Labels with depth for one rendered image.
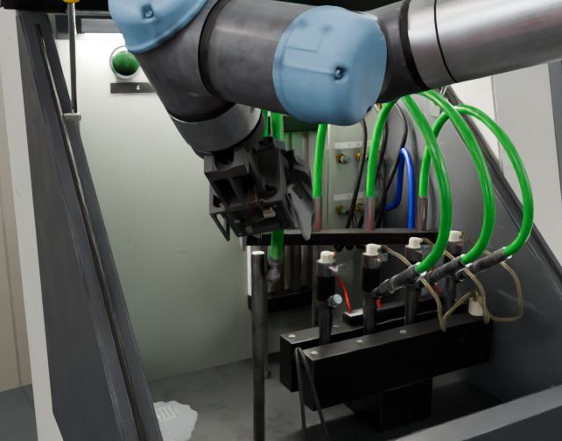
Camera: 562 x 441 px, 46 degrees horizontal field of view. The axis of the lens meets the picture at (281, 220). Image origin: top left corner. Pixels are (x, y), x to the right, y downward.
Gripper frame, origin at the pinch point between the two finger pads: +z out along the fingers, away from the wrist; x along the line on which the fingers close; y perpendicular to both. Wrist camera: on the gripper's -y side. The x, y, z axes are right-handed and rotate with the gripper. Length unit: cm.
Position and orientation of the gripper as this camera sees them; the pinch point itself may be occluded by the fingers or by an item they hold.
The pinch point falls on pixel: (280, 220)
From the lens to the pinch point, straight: 75.6
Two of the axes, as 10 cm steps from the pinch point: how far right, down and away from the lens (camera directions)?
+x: 9.6, -1.8, -1.9
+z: 2.6, 5.2, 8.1
